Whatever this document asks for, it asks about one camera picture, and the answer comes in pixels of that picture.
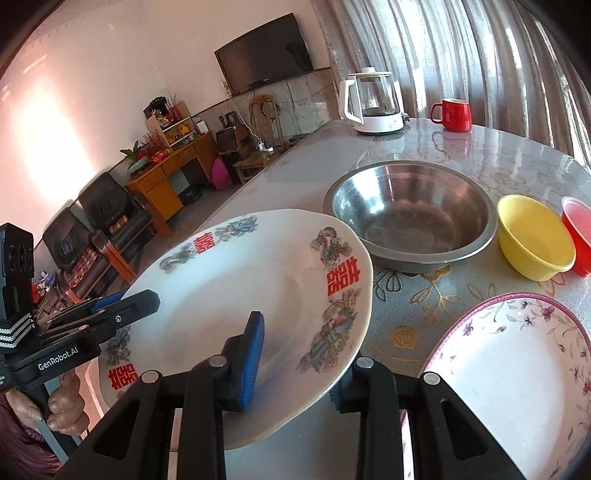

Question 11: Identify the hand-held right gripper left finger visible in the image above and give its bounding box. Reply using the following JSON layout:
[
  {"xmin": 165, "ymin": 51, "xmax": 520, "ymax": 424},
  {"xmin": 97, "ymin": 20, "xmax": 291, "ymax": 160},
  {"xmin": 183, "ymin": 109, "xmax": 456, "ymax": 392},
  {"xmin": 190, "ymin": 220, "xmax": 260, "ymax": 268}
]
[{"xmin": 76, "ymin": 311, "xmax": 267, "ymax": 480}]

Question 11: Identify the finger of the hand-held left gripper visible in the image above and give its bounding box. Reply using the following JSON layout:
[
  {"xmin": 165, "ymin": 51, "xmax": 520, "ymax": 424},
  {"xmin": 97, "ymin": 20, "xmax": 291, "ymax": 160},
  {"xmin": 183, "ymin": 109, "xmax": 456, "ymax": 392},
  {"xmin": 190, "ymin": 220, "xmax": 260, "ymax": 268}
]
[
  {"xmin": 39, "ymin": 290, "xmax": 161, "ymax": 345},
  {"xmin": 36, "ymin": 292, "xmax": 139, "ymax": 325}
]

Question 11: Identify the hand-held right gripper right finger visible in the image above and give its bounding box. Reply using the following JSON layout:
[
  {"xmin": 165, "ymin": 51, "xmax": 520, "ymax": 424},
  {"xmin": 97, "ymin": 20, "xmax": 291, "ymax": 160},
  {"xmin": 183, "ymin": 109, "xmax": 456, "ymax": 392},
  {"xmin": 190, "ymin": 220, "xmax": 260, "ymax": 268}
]
[{"xmin": 329, "ymin": 355, "xmax": 527, "ymax": 480}]

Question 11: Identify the white plate with red characters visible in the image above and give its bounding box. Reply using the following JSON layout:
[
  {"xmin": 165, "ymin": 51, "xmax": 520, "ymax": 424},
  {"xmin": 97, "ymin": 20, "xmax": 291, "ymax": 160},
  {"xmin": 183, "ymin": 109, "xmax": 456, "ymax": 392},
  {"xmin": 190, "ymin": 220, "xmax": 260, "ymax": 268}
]
[{"xmin": 98, "ymin": 209, "xmax": 374, "ymax": 450}]

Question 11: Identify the purple-rimmed floral plate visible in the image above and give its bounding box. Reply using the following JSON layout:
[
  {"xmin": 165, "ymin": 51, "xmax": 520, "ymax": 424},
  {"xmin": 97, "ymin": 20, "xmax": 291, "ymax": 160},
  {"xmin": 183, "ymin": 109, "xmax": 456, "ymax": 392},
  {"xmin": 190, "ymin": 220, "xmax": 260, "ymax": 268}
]
[{"xmin": 401, "ymin": 292, "xmax": 591, "ymax": 480}]

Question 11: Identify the stainless steel bowl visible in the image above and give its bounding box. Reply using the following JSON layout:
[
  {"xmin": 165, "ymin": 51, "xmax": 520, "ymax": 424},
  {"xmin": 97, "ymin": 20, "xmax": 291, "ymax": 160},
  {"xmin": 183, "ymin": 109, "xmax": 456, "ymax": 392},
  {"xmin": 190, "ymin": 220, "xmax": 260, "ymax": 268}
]
[{"xmin": 323, "ymin": 161, "xmax": 498, "ymax": 277}]

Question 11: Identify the yellow bowl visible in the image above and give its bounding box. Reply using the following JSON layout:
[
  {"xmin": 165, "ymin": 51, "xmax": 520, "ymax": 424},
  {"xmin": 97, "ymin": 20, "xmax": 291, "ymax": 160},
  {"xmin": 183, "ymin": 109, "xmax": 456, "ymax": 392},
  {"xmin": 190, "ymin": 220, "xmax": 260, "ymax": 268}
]
[{"xmin": 496, "ymin": 194, "xmax": 578, "ymax": 281}]

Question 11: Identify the person's left forearm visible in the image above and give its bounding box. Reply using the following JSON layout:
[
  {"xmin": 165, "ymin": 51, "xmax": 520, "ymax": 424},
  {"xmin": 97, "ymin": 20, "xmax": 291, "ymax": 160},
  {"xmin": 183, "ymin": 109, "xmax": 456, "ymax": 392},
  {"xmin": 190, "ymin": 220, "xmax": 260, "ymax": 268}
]
[{"xmin": 0, "ymin": 392, "xmax": 63, "ymax": 480}]

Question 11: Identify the person's left hand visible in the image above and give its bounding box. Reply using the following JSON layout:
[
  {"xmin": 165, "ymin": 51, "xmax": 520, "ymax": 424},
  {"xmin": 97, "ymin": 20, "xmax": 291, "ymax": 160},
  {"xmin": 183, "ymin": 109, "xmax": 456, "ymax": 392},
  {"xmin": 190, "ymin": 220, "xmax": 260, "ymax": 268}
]
[{"xmin": 9, "ymin": 373, "xmax": 90, "ymax": 435}]

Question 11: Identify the black leather armchair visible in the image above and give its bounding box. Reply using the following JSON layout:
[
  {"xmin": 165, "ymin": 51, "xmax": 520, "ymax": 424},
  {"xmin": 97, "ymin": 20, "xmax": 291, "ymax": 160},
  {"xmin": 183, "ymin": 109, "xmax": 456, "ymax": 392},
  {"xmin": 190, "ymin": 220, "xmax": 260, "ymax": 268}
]
[
  {"xmin": 78, "ymin": 172, "xmax": 155, "ymax": 282},
  {"xmin": 41, "ymin": 208, "xmax": 100, "ymax": 303}
]

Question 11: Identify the orange wooden desk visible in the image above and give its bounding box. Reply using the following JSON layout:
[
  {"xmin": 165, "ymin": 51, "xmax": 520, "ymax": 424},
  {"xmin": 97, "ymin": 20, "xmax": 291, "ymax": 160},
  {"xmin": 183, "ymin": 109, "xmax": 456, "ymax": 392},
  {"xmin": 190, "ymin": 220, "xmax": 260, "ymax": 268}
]
[{"xmin": 127, "ymin": 131, "xmax": 218, "ymax": 222}]

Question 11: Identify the floral tablecloth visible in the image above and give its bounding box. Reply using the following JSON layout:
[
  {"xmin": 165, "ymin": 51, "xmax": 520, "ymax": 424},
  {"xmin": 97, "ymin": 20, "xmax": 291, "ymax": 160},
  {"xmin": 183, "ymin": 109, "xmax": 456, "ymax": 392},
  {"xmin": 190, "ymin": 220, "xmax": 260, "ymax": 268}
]
[{"xmin": 90, "ymin": 117, "xmax": 591, "ymax": 480}]

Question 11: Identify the green potted plant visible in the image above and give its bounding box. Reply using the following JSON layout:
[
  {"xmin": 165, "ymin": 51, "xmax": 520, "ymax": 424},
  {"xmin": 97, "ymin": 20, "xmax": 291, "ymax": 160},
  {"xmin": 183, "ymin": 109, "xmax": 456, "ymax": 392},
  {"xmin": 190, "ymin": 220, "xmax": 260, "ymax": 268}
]
[{"xmin": 121, "ymin": 141, "xmax": 151, "ymax": 175}]

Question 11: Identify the pink bag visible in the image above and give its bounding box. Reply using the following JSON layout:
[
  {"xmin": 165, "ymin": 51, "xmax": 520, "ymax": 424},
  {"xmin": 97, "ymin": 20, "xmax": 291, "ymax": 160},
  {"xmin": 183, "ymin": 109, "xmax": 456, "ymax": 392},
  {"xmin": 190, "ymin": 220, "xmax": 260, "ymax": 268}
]
[{"xmin": 211, "ymin": 157, "xmax": 234, "ymax": 189}]

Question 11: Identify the wooden shelf unit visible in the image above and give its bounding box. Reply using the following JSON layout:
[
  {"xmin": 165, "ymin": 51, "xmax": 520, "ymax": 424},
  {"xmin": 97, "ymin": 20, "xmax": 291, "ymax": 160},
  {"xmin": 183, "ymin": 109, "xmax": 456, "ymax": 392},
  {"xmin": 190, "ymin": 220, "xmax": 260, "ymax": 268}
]
[{"xmin": 145, "ymin": 102, "xmax": 197, "ymax": 148}]

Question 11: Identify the small old television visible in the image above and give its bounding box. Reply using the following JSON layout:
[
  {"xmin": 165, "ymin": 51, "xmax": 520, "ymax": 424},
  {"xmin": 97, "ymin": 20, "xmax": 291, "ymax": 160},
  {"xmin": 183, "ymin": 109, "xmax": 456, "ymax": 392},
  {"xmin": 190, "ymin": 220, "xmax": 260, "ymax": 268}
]
[{"xmin": 216, "ymin": 124, "xmax": 252, "ymax": 167}]

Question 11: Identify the wooden chair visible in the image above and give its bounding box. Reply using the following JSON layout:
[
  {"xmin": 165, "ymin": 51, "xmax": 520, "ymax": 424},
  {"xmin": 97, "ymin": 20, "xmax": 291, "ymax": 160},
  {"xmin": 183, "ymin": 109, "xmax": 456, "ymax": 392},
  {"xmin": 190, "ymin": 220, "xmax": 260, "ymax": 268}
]
[{"xmin": 233, "ymin": 95, "xmax": 287, "ymax": 185}]

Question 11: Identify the white glass electric kettle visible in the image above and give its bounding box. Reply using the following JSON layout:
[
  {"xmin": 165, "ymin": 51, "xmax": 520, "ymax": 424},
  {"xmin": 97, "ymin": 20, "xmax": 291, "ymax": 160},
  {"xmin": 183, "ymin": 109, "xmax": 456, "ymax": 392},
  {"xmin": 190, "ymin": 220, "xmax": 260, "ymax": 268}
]
[{"xmin": 339, "ymin": 67, "xmax": 409, "ymax": 136}]

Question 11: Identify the black flat television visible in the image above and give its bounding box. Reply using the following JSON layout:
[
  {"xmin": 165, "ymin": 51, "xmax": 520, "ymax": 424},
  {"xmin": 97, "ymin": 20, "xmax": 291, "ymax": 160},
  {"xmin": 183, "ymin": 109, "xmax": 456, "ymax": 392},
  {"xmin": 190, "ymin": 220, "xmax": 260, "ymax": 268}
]
[{"xmin": 214, "ymin": 13, "xmax": 315, "ymax": 96}]

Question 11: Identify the red plastic bowl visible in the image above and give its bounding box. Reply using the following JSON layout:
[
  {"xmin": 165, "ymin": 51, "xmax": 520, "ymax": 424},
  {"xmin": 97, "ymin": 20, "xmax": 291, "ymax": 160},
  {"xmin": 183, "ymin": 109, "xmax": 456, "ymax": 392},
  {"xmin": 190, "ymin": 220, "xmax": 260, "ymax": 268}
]
[{"xmin": 561, "ymin": 196, "xmax": 591, "ymax": 278}]

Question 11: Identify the red mug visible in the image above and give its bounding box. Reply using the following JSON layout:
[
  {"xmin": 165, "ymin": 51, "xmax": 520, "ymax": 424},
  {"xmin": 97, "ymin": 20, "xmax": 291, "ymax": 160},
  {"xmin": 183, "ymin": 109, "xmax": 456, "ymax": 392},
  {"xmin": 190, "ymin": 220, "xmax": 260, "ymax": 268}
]
[{"xmin": 430, "ymin": 98, "xmax": 472, "ymax": 132}]

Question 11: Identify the grey sheer curtain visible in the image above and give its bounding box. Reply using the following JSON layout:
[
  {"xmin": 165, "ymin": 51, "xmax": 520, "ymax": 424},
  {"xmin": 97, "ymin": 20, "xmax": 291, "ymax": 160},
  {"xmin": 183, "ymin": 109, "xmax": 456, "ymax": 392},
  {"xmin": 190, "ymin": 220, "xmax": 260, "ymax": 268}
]
[{"xmin": 310, "ymin": 0, "xmax": 591, "ymax": 160}]

